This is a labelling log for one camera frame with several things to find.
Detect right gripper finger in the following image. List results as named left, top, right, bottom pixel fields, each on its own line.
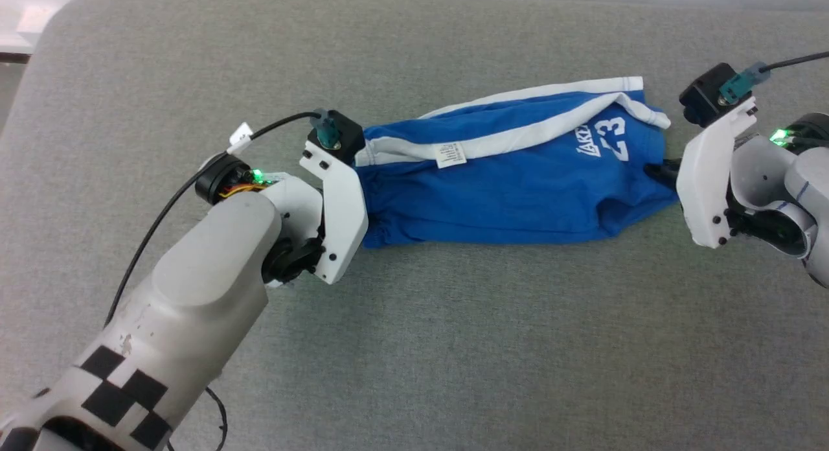
left=644, top=159, right=681, bottom=191

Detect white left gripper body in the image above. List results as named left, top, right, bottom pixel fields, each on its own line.
left=262, top=150, right=369, bottom=286

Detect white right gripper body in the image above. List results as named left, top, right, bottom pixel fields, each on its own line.
left=676, top=98, right=760, bottom=249

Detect blue basketball shorts white stripes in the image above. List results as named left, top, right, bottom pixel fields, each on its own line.
left=353, top=76, right=681, bottom=249

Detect grey fabric sofa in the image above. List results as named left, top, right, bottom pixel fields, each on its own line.
left=0, top=0, right=829, bottom=451

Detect black right camera cable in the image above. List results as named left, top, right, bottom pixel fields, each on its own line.
left=720, top=51, right=829, bottom=105

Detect black camera cable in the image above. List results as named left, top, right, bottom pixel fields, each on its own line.
left=720, top=51, right=829, bottom=105
left=104, top=109, right=341, bottom=330

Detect black left camera cable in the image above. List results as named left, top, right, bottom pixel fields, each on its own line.
left=104, top=109, right=341, bottom=330

